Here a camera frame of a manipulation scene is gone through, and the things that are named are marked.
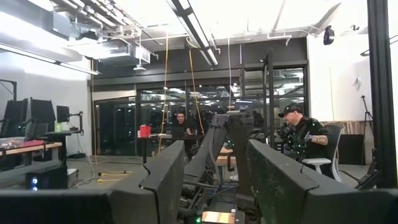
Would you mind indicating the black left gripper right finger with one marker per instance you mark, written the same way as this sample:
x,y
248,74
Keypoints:
x,y
295,202

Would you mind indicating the red container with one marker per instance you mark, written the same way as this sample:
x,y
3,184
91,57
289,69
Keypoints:
x,y
145,131

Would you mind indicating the black stand frame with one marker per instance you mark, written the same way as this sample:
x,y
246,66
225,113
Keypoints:
x,y
269,93

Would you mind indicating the white office chair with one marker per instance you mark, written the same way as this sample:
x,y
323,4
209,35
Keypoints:
x,y
314,161

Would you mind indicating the long ceiling light bar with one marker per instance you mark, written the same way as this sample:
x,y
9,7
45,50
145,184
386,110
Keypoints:
x,y
196,28

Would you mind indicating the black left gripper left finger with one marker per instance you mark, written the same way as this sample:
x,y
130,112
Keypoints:
x,y
140,208

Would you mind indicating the person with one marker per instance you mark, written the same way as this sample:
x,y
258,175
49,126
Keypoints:
x,y
311,137
181,119

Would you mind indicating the grey ceiling air unit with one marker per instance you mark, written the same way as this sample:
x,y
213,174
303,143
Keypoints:
x,y
124,53

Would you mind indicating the black ceiling device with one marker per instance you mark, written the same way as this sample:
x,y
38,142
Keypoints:
x,y
328,35

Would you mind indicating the black computer monitor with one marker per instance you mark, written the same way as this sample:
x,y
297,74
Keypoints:
x,y
62,113
14,115
43,112

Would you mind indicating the black computer case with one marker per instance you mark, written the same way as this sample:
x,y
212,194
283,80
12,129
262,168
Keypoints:
x,y
49,179

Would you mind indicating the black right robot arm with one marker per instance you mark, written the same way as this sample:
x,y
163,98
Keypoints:
x,y
239,149

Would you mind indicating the wooden workbench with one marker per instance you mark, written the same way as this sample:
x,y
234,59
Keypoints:
x,y
31,147
224,160

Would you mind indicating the black tripod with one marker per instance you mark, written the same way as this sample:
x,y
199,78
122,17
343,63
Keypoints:
x,y
367,118

